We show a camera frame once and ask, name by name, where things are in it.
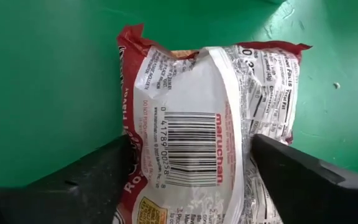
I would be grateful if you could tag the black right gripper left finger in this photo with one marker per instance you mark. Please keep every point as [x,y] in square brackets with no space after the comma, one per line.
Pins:
[57,199]

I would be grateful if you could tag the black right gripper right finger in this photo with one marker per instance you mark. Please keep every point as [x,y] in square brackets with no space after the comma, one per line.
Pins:
[315,193]

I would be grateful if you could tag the red ramen pack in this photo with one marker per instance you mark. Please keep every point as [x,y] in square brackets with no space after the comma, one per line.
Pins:
[191,93]

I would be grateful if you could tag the white noodle crumb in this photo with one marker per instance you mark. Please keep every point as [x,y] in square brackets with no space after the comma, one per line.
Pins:
[336,85]

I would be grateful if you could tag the green table mat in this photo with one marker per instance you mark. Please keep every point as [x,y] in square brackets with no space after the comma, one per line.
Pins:
[42,77]

